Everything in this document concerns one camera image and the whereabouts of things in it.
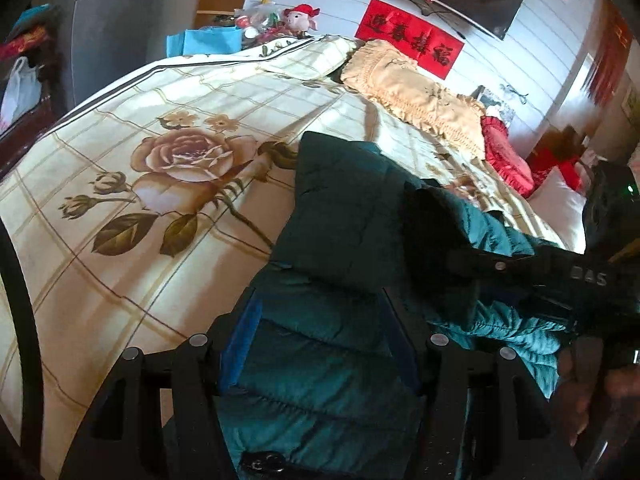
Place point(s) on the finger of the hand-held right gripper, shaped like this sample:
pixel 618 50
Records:
pixel 500 267

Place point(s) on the cream checked pillow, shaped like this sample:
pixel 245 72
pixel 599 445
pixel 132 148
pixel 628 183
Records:
pixel 310 57

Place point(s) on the photo frame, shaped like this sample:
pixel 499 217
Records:
pixel 495 102

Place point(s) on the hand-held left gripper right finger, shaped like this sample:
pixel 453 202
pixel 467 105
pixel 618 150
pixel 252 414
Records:
pixel 440 375

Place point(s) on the white plastic bag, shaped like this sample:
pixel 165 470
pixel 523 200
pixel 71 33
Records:
pixel 20 92

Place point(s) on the pink pig plush toy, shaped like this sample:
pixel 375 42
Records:
pixel 300 20

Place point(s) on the red frilled pillow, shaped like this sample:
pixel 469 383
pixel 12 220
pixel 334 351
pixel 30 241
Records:
pixel 507 157

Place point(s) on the grey refrigerator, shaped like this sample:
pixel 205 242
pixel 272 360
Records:
pixel 125 25

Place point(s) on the wooden chair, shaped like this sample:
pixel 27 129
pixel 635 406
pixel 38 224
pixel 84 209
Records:
pixel 560 147

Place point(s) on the person's right hand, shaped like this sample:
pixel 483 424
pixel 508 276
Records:
pixel 575 375

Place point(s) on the green puffer jacket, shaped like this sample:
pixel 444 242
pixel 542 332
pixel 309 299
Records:
pixel 340 240

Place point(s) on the blue paper bag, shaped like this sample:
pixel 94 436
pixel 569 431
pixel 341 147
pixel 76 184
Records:
pixel 205 41

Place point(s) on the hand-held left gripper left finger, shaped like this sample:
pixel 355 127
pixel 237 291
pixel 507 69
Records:
pixel 240 360

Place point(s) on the beige frilled pillow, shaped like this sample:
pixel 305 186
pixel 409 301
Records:
pixel 410 90

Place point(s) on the red tassel wall hanging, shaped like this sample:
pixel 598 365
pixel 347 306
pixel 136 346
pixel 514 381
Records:
pixel 612 55

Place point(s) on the red wall banner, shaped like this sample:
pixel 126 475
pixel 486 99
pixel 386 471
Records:
pixel 410 35

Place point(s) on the clear plastic bag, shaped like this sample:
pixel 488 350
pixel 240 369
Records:
pixel 255 17

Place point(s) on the cream floral checked bed quilt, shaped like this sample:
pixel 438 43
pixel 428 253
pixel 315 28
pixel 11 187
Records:
pixel 125 260

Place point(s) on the white pillow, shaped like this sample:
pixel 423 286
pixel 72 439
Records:
pixel 560 210

